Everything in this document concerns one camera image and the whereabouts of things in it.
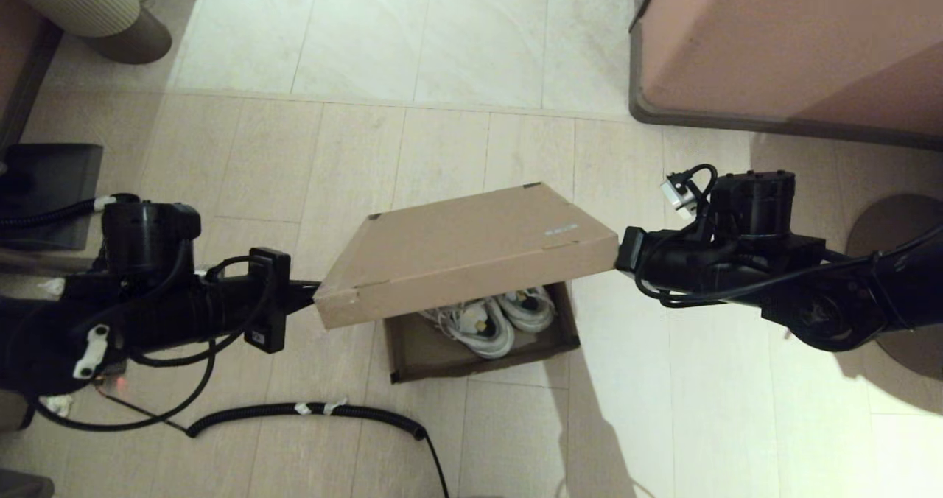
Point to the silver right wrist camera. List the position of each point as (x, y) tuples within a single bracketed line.
[(678, 194)]

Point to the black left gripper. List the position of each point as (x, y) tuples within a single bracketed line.
[(267, 299)]

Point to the dark rounded seat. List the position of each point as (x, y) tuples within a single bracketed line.
[(13, 418)]

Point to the dark grey floor object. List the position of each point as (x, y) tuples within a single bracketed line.
[(22, 487)]

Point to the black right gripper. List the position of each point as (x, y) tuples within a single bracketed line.
[(663, 262)]

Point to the brown cardboard shoe box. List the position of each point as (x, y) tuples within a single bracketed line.
[(457, 247)]

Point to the white mesh sneaker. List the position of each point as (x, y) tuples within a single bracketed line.
[(486, 332), (530, 310)]

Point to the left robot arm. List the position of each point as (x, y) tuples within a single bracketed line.
[(147, 240)]

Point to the crumpled white tissue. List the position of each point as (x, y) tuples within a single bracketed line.
[(60, 404), (53, 286)]

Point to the brown round floor base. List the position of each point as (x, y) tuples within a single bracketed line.
[(895, 218)]

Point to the dark square floor stand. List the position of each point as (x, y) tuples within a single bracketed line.
[(51, 170)]

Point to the brown wooden furniture side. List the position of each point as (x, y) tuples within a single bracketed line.
[(18, 63)]

